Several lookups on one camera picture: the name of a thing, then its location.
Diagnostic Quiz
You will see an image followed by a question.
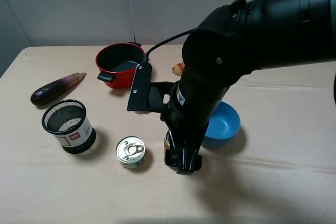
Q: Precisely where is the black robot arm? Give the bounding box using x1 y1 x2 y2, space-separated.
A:
163 0 335 175

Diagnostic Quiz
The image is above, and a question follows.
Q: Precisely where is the black mesh pen holder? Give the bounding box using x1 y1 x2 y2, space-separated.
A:
41 99 96 154

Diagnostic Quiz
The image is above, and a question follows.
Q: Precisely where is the small flat tin can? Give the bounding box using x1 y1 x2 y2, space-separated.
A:
115 136 146 169

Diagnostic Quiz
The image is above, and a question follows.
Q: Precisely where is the yellow striped cake toy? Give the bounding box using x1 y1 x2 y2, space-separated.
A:
135 111 150 114

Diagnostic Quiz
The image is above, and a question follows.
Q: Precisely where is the orange beverage can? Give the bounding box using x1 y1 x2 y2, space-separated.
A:
164 131 170 151

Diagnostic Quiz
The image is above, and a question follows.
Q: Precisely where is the purple toy eggplant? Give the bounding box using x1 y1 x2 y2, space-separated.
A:
30 72 87 106

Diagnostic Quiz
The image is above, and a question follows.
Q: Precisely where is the red cooking pot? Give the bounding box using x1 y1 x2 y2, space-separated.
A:
96 42 145 89

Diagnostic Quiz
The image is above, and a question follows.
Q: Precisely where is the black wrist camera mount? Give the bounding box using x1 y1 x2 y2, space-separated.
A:
127 62 175 113

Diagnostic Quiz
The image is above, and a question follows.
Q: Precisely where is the plastic croissant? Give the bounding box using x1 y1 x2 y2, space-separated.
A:
172 62 185 76

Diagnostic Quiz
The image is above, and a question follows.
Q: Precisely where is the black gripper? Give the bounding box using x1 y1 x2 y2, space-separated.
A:
161 77 229 174

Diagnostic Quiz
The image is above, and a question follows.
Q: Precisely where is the blue plastic bowl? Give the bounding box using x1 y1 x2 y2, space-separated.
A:
202 102 241 148

